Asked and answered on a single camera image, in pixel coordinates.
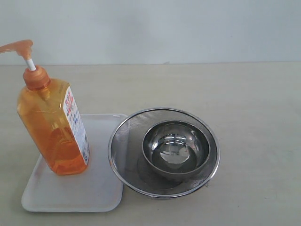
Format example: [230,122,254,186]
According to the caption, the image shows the white rectangular plastic tray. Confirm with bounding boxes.
[21,113,126,212]

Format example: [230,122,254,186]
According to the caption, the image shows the stainless steel bowl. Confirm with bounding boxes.
[142,120,211,180]

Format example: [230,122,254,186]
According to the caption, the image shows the steel mesh strainer basket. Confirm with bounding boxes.
[108,107,220,199]

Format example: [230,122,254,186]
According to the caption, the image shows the orange dish soap pump bottle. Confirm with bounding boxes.
[0,40,90,176]

